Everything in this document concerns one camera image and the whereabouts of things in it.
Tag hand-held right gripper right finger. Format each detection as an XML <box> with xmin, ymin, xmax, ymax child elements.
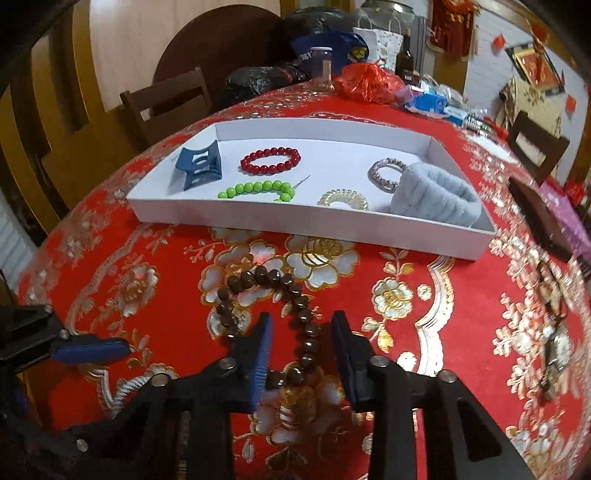
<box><xmin>330</xmin><ymin>310</ymin><xmax>539</xmax><ymax>480</ymax></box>

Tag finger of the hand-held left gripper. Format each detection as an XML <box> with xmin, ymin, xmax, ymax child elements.
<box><xmin>50</xmin><ymin>336</ymin><xmax>131</xmax><ymax>365</ymax></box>

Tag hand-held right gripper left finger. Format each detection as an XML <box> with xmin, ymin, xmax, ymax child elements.
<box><xmin>69</xmin><ymin>311</ymin><xmax>275</xmax><ymax>480</ymax></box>

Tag dark brown bead bracelet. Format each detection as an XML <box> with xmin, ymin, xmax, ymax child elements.
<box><xmin>213</xmin><ymin>267</ymin><xmax>324</xmax><ymax>391</ymax></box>

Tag clear spiral hair tie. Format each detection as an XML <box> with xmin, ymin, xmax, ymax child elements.
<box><xmin>318</xmin><ymin>187</ymin><xmax>370</xmax><ymax>212</ymax></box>

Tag green bead bracelet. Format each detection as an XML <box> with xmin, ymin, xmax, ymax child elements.
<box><xmin>217</xmin><ymin>180</ymin><xmax>295</xmax><ymax>203</ymax></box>

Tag light grey fluffy wristband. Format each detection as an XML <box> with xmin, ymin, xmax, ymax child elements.
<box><xmin>389</xmin><ymin>161</ymin><xmax>483</xmax><ymax>228</ymax></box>

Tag silver hair tie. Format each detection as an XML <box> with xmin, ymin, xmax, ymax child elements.
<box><xmin>368</xmin><ymin>157</ymin><xmax>411</xmax><ymax>193</ymax></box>

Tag red bead bracelet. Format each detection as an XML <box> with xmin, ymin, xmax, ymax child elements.
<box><xmin>240</xmin><ymin>146</ymin><xmax>302</xmax><ymax>175</ymax></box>

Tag white shallow tray box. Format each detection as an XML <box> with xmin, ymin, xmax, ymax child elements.
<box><xmin>126</xmin><ymin>117</ymin><xmax>498</xmax><ymax>261</ymax></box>

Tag blue hair claw clip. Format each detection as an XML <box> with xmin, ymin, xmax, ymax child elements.
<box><xmin>172</xmin><ymin>138</ymin><xmax>223</xmax><ymax>192</ymax></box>

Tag white radiator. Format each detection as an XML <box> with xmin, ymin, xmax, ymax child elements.
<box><xmin>0</xmin><ymin>187</ymin><xmax>38</xmax><ymax>278</ymax></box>

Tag wrist watch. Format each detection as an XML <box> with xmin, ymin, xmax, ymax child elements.
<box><xmin>538</xmin><ymin>318</ymin><xmax>575</xmax><ymax>402</ymax></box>

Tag dark flat box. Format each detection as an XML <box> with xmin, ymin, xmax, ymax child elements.
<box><xmin>508</xmin><ymin>178</ymin><xmax>575</xmax><ymax>264</ymax></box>

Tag brown wooden chair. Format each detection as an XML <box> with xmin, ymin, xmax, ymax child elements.
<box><xmin>120</xmin><ymin>67</ymin><xmax>213</xmax><ymax>153</ymax></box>

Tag purple box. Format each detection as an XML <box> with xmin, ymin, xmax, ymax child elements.
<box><xmin>539</xmin><ymin>182</ymin><xmax>591</xmax><ymax>261</ymax></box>

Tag blue packets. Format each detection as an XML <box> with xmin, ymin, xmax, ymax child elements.
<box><xmin>405</xmin><ymin>85</ymin><xmax>458</xmax><ymax>116</ymax></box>

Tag black plastic bag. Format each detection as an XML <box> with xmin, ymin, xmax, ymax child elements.
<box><xmin>283</xmin><ymin>7</ymin><xmax>365</xmax><ymax>44</ymax></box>
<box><xmin>222</xmin><ymin>62</ymin><xmax>319</xmax><ymax>109</ymax></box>

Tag red plastic bag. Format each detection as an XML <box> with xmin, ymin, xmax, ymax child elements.
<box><xmin>332</xmin><ymin>61</ymin><xmax>407</xmax><ymax>104</ymax></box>

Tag dark wooden chair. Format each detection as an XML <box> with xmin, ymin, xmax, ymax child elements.
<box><xmin>507</xmin><ymin>111</ymin><xmax>572</xmax><ymax>185</ymax></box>

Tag clear glass jar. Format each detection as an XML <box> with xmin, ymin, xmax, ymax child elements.
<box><xmin>309</xmin><ymin>46</ymin><xmax>334</xmax><ymax>92</ymax></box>

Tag dark glass bottle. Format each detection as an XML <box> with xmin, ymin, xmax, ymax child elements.
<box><xmin>396</xmin><ymin>28</ymin><xmax>416</xmax><ymax>85</ymax></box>

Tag blue bag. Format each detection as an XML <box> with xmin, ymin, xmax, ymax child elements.
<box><xmin>290</xmin><ymin>31</ymin><xmax>370</xmax><ymax>70</ymax></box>

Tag round brown wooden board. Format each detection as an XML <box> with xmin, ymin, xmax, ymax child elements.
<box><xmin>152</xmin><ymin>11</ymin><xmax>282</xmax><ymax>112</ymax></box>

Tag floral cloth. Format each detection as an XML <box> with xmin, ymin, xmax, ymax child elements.
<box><xmin>499</xmin><ymin>76</ymin><xmax>565</xmax><ymax>139</ymax></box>

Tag white gift bag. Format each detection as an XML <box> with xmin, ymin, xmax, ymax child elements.
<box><xmin>353</xmin><ymin>14</ymin><xmax>403</xmax><ymax>72</ymax></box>

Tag framed picture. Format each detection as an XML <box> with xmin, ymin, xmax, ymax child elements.
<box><xmin>505</xmin><ymin>41</ymin><xmax>561</xmax><ymax>88</ymax></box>

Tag large glass jar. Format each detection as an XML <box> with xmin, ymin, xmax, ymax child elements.
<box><xmin>359</xmin><ymin>0</ymin><xmax>419</xmax><ymax>24</ymax></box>

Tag red wall hanging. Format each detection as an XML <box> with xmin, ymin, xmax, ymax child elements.
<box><xmin>430</xmin><ymin>0</ymin><xmax>481</xmax><ymax>58</ymax></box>

